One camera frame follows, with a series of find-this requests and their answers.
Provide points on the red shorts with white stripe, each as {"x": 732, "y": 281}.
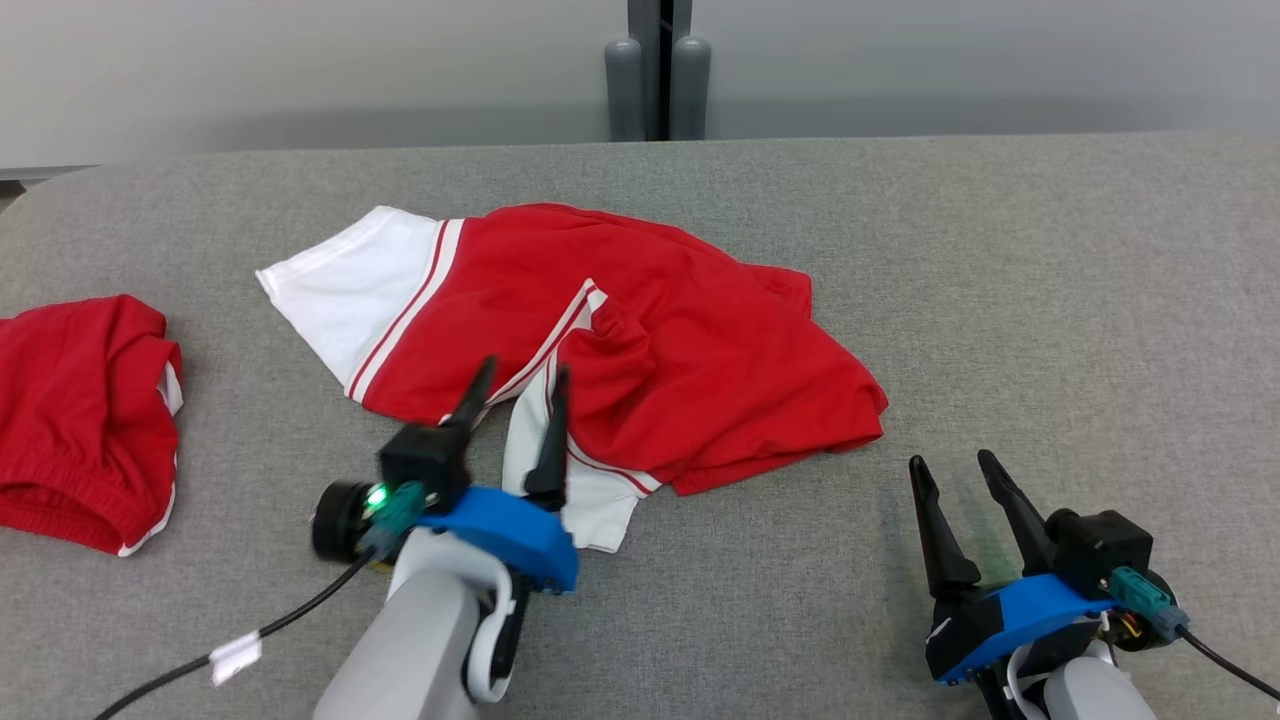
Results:
{"x": 80, "y": 420}

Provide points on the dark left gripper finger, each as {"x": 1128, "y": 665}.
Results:
{"x": 552, "y": 450}
{"x": 472, "y": 400}

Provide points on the grey cylinder post foot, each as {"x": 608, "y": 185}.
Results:
{"x": 623, "y": 90}
{"x": 690, "y": 90}

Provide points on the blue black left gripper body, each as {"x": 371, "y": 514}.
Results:
{"x": 510, "y": 535}

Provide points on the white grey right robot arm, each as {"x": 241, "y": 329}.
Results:
{"x": 1085, "y": 695}

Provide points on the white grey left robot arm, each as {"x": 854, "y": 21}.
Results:
{"x": 420, "y": 640}

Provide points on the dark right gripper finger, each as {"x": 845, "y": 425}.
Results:
{"x": 1020, "y": 515}
{"x": 940, "y": 540}

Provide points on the red jersey with white sleeves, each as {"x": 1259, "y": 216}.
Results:
{"x": 660, "y": 340}

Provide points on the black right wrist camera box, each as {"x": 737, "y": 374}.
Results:
{"x": 1100, "y": 548}

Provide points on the grey partition post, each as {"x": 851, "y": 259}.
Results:
{"x": 660, "y": 60}

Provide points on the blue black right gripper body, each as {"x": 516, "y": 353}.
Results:
{"x": 1010, "y": 620}

